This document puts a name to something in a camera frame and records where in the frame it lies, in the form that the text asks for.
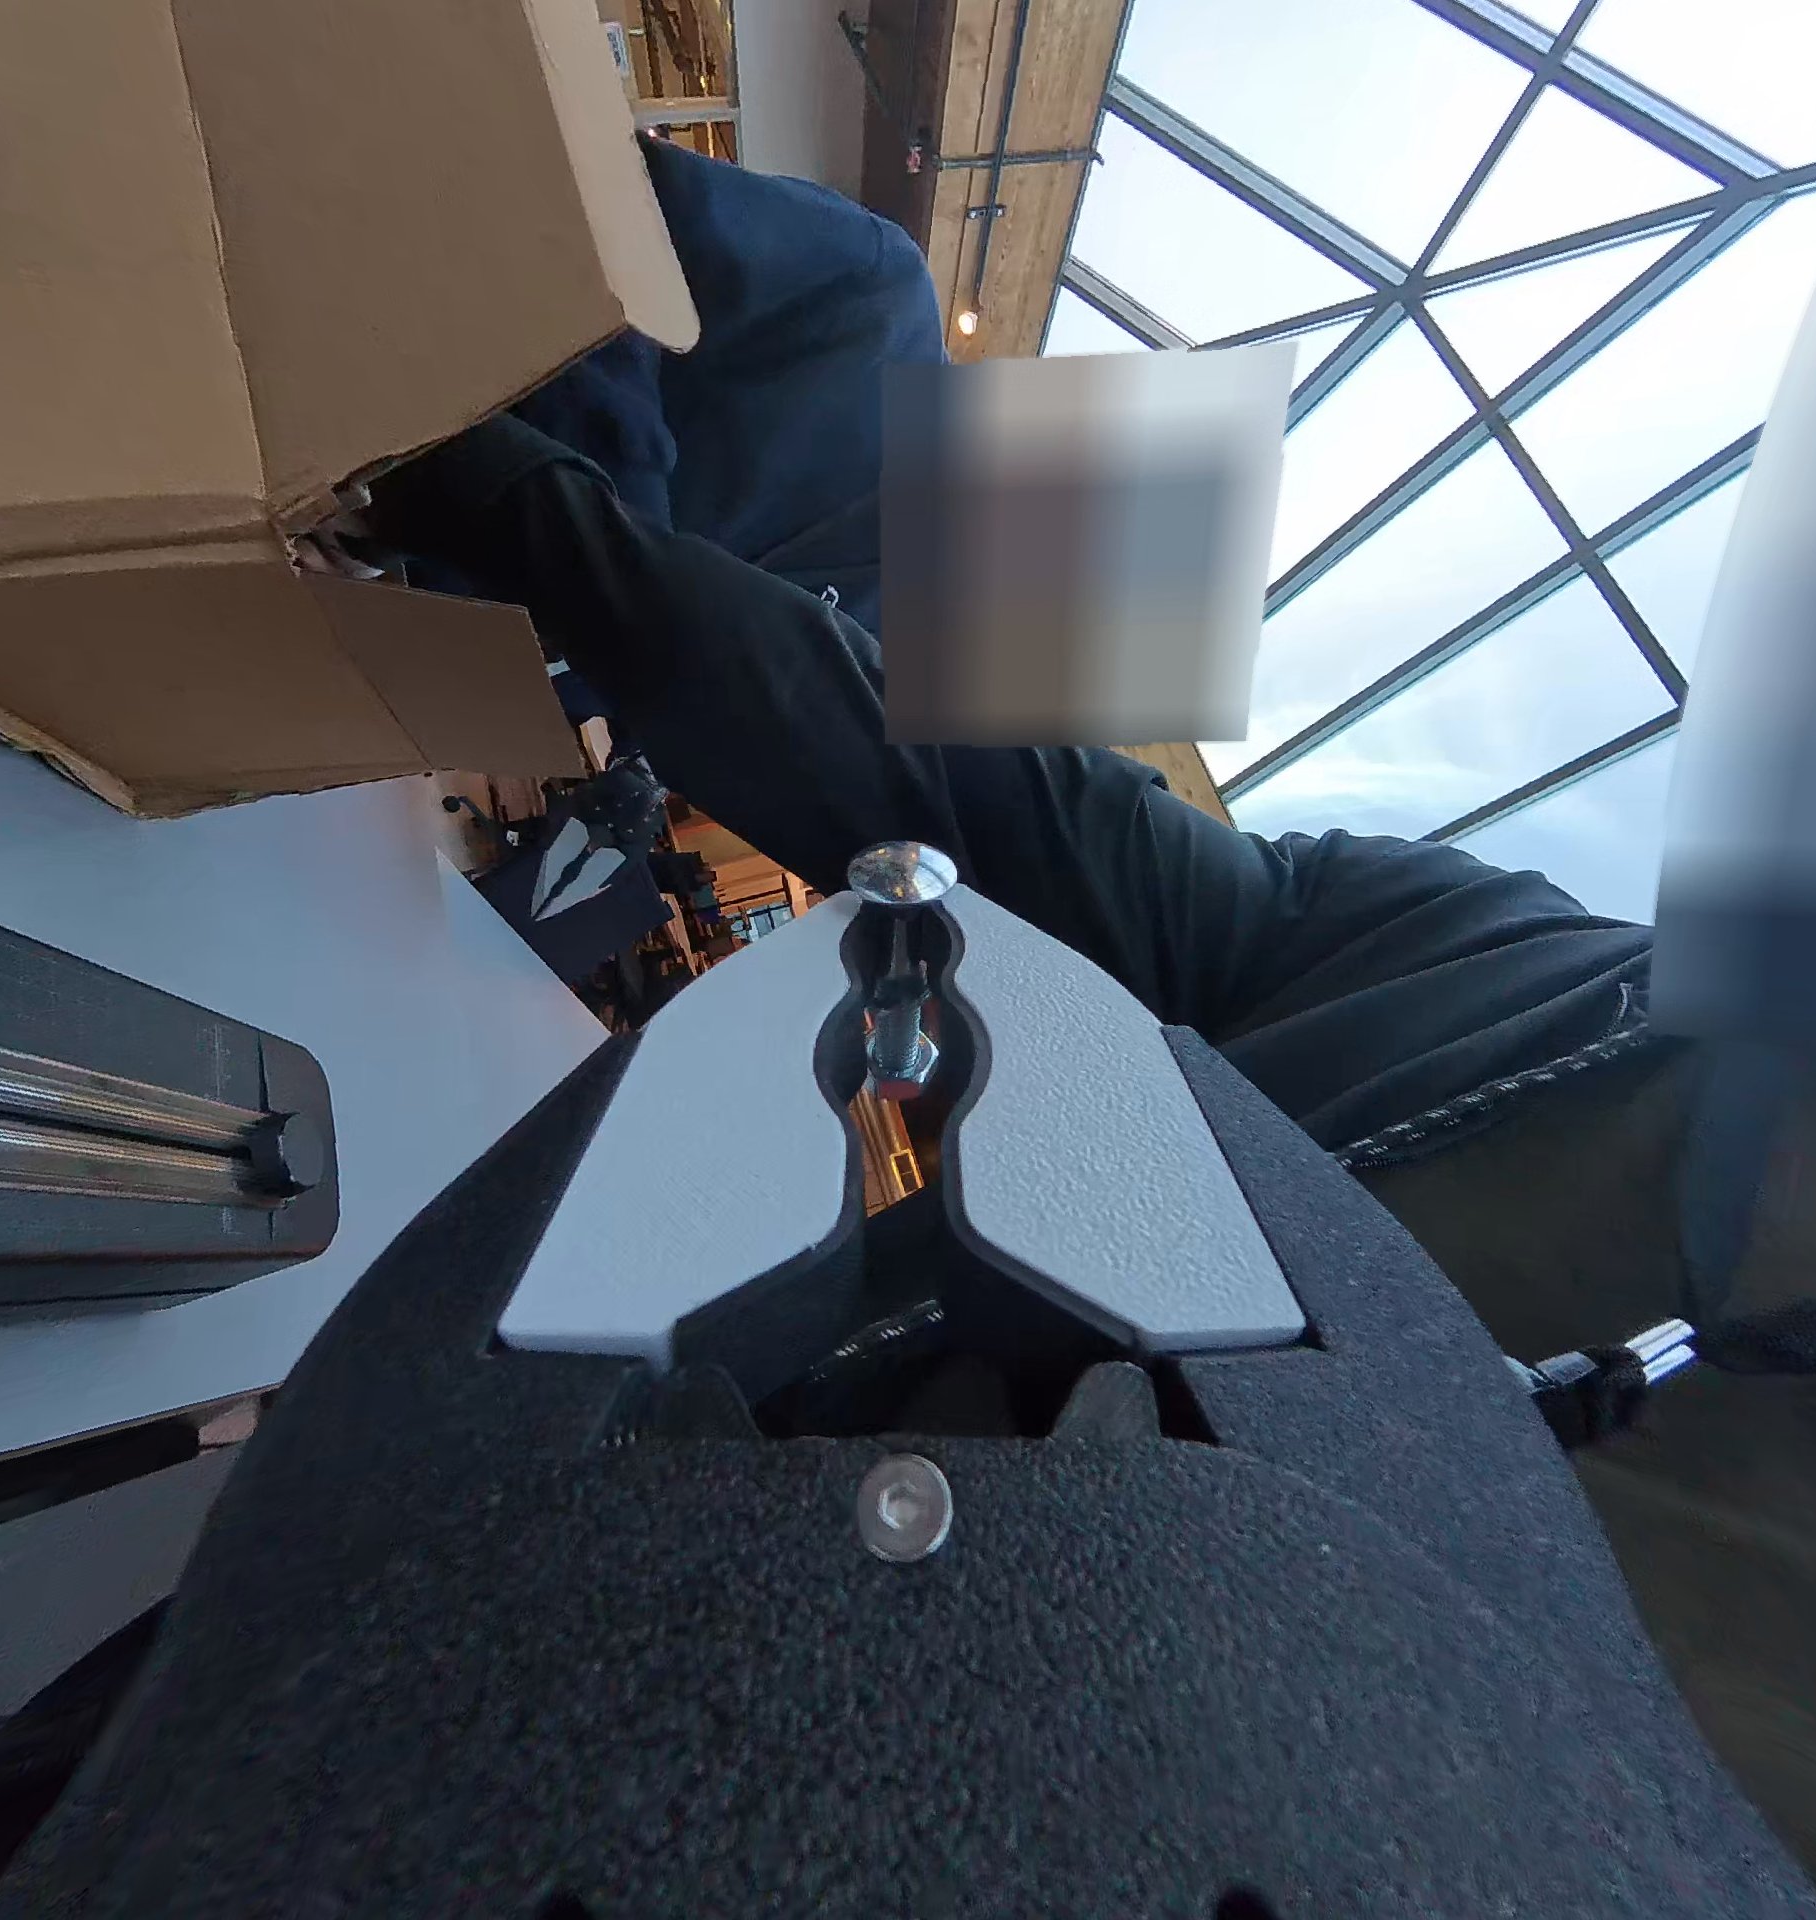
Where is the brown cardboard box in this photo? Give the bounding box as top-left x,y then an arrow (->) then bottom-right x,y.
0,0 -> 699,818

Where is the pale blurred object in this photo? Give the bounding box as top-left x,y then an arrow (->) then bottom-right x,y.
1650,196 -> 1816,1052

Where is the skylight window frame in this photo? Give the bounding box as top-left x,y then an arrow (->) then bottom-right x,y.
1043,0 -> 1816,933

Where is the white desk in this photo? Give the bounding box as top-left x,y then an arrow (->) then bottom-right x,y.
0,719 -> 610,1472

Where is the black strap with metal clip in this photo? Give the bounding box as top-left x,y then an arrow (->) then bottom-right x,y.
1507,1317 -> 1702,1449

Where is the person's black jacket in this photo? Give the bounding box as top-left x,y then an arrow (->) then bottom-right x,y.
786,601 -> 1692,1172

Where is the silver bolt with nut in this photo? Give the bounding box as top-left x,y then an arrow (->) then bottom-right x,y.
825,841 -> 960,1113

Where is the navy blue hooded garment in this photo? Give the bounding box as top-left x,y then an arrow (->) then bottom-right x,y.
510,133 -> 950,633

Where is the person's right forearm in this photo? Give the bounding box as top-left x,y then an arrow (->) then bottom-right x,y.
359,412 -> 910,903

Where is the black metal part with chrome rods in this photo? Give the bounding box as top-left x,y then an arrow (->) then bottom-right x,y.
0,904 -> 340,1317

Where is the dark object with white wedges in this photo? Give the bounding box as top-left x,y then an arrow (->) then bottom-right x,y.
480,754 -> 679,962

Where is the wooden ceiling beam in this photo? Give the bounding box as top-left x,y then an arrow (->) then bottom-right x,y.
862,0 -> 1138,362

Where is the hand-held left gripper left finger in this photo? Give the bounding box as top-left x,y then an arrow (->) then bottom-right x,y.
501,894 -> 868,1369

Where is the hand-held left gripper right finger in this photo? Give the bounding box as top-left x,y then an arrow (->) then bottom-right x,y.
945,887 -> 1309,1359

